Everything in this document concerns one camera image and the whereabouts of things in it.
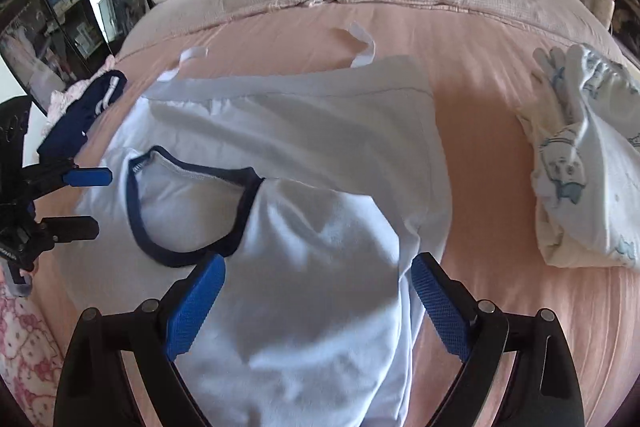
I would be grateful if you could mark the pink bed sheet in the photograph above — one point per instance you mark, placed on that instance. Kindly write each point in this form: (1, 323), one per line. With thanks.
(490, 57)

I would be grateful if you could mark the navy shorts white stripes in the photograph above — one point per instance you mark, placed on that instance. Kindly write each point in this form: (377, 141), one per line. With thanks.
(65, 132)

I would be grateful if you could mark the light blue shirt navy collar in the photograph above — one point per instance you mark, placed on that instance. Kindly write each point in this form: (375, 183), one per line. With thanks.
(300, 147)

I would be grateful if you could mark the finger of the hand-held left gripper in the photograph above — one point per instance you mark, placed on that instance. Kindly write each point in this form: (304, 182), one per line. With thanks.
(90, 177)
(75, 228)

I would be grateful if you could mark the pink printed garment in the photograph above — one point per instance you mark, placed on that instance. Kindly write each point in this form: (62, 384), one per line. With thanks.
(62, 99)

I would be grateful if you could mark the hanging pale dresses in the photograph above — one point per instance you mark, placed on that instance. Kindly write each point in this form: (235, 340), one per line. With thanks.
(20, 52)

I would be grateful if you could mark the folded blue cartoon-print pajamas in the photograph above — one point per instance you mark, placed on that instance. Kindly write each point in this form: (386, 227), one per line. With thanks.
(585, 157)

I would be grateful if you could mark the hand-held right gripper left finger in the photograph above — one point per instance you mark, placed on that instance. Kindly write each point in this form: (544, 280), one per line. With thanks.
(197, 302)

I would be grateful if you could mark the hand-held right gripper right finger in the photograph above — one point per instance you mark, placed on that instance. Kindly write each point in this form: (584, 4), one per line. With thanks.
(440, 302)

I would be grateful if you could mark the person's left leg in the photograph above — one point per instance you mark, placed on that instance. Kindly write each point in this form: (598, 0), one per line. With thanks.
(25, 357)

